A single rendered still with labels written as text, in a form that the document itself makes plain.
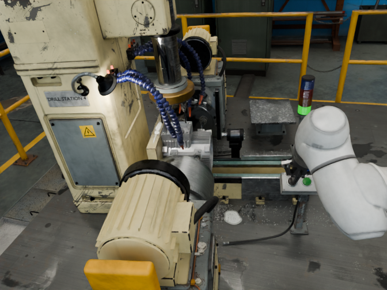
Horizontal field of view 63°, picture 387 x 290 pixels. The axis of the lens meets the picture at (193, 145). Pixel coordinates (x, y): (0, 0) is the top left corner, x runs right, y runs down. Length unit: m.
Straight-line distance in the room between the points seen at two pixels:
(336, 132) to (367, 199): 0.14
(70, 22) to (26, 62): 0.22
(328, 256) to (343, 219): 0.61
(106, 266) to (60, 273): 0.77
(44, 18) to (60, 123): 0.37
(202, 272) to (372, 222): 0.39
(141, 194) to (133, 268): 0.18
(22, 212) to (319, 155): 1.96
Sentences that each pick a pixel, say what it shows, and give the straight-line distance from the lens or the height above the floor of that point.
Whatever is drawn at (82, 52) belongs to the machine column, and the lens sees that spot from 1.08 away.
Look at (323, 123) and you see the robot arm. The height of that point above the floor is 1.48.
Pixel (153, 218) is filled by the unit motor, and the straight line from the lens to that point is 0.67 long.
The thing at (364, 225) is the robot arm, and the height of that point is 1.33.
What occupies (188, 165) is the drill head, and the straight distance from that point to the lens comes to 1.09.
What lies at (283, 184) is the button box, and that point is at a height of 1.06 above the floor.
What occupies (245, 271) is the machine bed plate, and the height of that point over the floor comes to 0.80.
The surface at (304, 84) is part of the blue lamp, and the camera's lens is 1.55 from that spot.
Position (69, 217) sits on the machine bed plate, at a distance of 1.57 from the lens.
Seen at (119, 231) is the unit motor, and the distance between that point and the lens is 0.66.
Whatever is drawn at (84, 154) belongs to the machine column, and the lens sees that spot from 1.29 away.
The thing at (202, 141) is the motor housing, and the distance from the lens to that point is 1.30.
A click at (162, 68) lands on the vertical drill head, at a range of 1.16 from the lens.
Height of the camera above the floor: 1.84
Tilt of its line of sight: 35 degrees down
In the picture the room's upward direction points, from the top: 6 degrees counter-clockwise
